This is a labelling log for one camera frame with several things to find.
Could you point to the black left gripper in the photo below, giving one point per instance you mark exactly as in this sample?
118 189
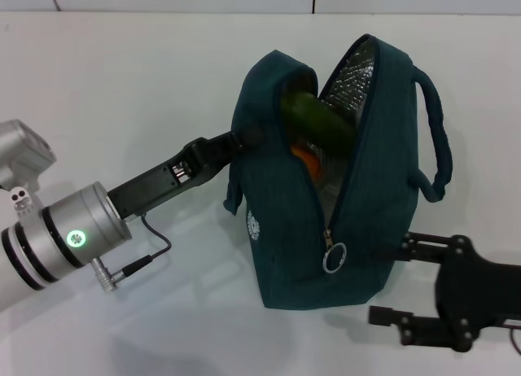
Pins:
163 184

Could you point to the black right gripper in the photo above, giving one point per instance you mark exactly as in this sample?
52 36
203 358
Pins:
476 294

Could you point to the dark teal insulated lunch bag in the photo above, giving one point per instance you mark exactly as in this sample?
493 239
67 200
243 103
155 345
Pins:
378 189

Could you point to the orange yellow pear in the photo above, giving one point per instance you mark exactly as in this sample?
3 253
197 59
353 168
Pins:
309 162

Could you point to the silver black wrist camera box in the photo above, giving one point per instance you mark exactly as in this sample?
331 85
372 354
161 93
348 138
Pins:
24 156

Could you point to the green cucumber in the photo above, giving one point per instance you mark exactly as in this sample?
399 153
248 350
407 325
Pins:
317 121

